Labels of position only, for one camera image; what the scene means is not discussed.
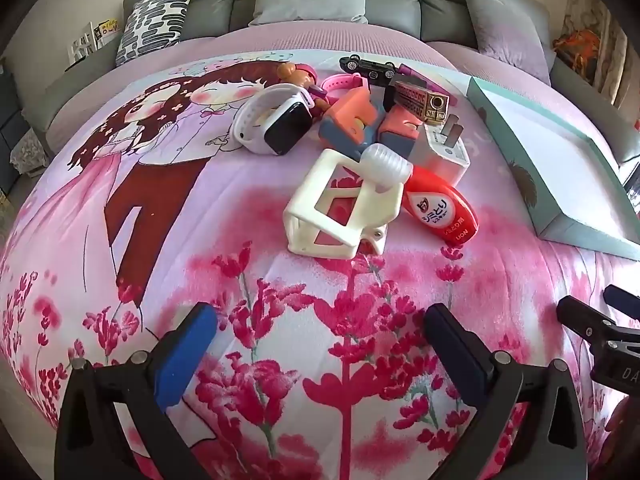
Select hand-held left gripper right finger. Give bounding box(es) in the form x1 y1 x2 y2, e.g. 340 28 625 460
424 304 588 480

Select orange blue toy drill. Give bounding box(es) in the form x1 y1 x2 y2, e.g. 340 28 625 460
320 85 382 158

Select pink lighter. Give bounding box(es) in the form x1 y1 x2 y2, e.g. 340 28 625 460
397 62 431 86

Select lilac grey pillow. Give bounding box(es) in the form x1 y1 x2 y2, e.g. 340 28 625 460
457 0 553 86

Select patterned beige curtain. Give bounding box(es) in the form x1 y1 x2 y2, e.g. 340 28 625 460
552 0 633 106

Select white smartwatch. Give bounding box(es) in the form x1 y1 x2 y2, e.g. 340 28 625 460
234 83 315 156

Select orange grey toy block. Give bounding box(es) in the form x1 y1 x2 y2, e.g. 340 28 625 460
378 105 423 158

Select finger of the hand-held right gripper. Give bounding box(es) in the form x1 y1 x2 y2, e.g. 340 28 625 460
603 285 640 318
556 295 640 356

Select black toy car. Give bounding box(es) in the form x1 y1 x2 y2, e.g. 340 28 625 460
339 54 396 86

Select white charger plug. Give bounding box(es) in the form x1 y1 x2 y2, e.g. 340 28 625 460
411 114 472 186

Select grey sofa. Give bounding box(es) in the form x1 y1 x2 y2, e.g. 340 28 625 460
0 0 640 171

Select pink sofa cover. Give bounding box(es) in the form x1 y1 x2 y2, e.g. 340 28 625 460
47 22 623 166

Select upright books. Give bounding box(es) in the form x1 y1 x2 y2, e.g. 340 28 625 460
67 19 121 66

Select white ribbed roller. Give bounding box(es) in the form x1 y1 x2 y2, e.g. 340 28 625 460
361 144 412 193

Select white plastic frame clip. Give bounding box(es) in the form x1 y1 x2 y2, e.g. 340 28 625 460
282 149 403 261

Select black white patterned pillow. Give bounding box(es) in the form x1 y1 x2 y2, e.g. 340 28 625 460
116 0 197 67

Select black gold patterned lighter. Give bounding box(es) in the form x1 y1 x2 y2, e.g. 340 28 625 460
389 77 453 126

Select orange bag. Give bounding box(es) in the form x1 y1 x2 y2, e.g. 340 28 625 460
552 30 608 86

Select pink headband ring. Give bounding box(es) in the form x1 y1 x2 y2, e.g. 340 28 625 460
320 72 371 106

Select printed cartoon blanket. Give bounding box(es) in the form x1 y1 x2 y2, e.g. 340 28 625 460
0 50 640 480

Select teal cardboard box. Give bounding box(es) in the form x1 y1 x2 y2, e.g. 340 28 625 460
466 77 640 261

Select white patterned storage box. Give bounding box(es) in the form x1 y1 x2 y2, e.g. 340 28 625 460
10 127 51 177

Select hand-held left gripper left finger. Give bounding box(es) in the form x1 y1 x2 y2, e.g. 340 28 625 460
54 302 218 480

